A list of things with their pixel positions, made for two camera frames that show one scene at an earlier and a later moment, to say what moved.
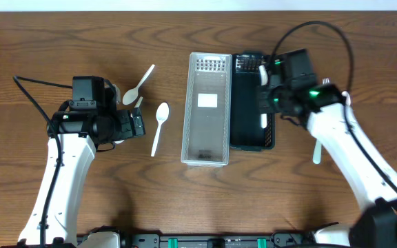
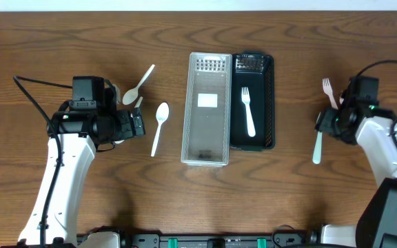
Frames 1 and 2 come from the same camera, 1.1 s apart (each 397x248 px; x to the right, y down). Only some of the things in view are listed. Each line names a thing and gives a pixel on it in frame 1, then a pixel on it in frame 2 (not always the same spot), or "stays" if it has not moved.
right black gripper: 262,105 to 324,124
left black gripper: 138,124 stays
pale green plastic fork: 317,154 stays
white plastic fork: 264,81 to 251,122
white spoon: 162,112 stays
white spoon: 131,96 stays
